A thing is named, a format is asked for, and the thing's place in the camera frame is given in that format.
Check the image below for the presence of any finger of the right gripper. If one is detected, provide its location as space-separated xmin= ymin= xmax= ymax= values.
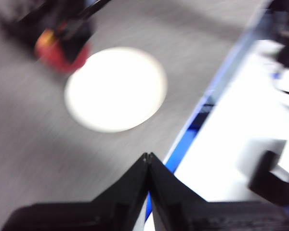
xmin=59 ymin=20 xmax=92 ymax=63

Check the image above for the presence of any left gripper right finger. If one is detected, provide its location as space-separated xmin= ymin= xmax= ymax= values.
xmin=148 ymin=151 xmax=289 ymax=231

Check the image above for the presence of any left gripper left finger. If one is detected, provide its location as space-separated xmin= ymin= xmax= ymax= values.
xmin=1 ymin=153 xmax=149 ymax=231

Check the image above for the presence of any red yellow apple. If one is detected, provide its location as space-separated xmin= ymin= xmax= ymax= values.
xmin=34 ymin=28 xmax=91 ymax=74

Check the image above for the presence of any cream yellow plate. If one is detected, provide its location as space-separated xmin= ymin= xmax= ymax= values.
xmin=64 ymin=46 xmax=169 ymax=133

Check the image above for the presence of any black angular mount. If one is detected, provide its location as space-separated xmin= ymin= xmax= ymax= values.
xmin=247 ymin=149 xmax=289 ymax=206

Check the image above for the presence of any black machine frame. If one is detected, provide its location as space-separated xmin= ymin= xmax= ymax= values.
xmin=267 ymin=0 xmax=289 ymax=69

